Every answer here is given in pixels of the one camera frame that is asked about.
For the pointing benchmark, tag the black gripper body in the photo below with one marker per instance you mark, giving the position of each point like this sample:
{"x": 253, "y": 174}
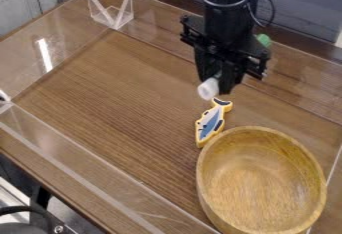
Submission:
{"x": 224, "y": 32}

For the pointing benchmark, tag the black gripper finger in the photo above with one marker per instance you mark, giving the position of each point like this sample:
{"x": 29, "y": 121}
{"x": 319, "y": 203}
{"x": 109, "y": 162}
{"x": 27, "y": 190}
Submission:
{"x": 208, "y": 64}
{"x": 232, "y": 75}

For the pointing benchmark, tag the green white marker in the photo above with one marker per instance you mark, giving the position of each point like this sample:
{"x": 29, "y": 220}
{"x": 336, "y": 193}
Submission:
{"x": 209, "y": 88}

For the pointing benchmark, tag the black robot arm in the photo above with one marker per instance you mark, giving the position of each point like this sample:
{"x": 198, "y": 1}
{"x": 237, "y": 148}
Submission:
{"x": 229, "y": 50}

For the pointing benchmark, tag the brown wooden bowl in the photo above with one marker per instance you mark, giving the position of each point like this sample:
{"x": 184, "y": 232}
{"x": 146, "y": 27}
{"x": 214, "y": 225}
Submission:
{"x": 261, "y": 184}

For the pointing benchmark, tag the yellow blue fish toy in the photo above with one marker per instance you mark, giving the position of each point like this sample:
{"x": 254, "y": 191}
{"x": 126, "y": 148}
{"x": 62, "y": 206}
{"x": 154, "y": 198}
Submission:
{"x": 210, "y": 124}

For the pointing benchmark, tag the clear acrylic front wall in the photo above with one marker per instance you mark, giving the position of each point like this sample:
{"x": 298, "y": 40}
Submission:
{"x": 118, "y": 202}

